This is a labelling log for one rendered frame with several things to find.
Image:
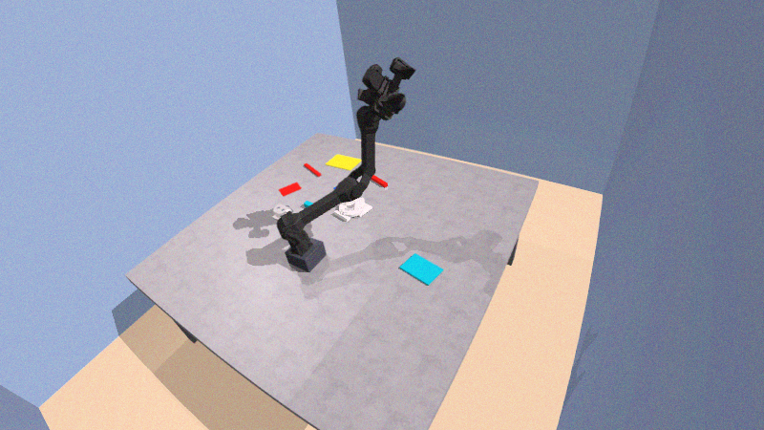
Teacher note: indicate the red flat square plate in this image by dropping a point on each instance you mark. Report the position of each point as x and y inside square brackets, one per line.
[290, 189]

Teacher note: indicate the yellow flat plate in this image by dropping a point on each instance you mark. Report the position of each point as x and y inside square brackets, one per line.
[343, 162]

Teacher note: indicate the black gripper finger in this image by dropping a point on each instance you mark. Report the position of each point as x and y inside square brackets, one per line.
[390, 103]
[403, 70]

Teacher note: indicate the red long flat bar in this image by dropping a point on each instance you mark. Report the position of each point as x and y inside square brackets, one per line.
[312, 170]

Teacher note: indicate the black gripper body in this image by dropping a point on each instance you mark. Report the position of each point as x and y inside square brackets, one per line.
[388, 87]

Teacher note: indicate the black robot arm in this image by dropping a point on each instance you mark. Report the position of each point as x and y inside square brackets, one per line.
[291, 225]

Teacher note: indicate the red rectangular block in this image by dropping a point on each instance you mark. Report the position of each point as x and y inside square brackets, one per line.
[379, 181]

